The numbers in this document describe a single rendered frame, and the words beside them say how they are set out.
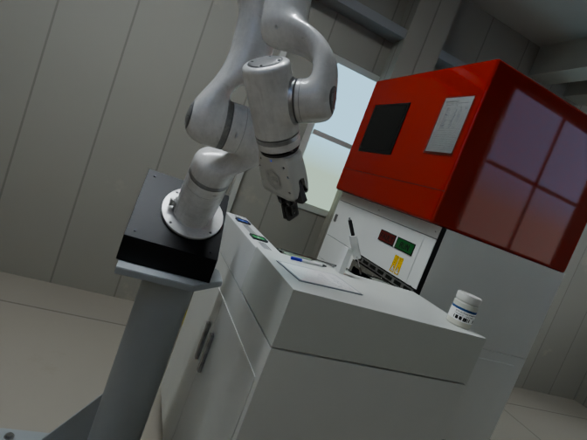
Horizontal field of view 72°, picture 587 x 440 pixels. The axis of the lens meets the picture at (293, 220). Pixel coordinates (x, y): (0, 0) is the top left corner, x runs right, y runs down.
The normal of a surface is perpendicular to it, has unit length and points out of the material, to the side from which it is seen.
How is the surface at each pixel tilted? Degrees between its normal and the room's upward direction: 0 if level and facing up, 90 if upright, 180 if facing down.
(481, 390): 90
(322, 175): 90
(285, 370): 90
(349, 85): 90
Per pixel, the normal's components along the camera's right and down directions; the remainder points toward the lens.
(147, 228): 0.44, -0.58
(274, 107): -0.14, 0.60
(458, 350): 0.32, 0.22
